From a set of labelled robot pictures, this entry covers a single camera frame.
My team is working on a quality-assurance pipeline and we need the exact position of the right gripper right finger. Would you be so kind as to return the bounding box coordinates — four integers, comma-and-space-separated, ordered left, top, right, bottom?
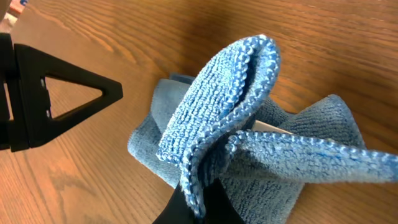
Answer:
152, 179, 246, 224

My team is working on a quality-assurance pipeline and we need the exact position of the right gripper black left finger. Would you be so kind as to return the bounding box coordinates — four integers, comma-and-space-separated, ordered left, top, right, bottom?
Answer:
1, 33, 123, 152

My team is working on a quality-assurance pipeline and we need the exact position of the blue microfiber cloth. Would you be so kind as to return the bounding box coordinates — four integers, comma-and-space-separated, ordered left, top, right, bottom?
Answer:
127, 35, 397, 223

